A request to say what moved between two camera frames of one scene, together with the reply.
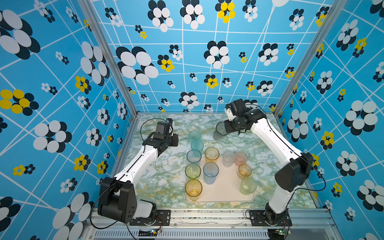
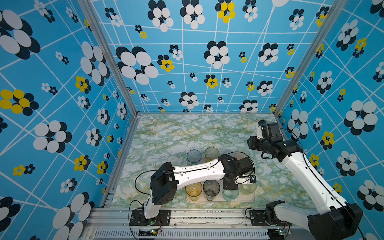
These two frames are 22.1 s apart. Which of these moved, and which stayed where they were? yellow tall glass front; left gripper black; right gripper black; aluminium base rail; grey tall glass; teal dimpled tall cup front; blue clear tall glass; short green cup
Moved: grey tall glass; teal dimpled tall cup front; right gripper black; left gripper black
Stayed: blue clear tall glass; short green cup; aluminium base rail; yellow tall glass front
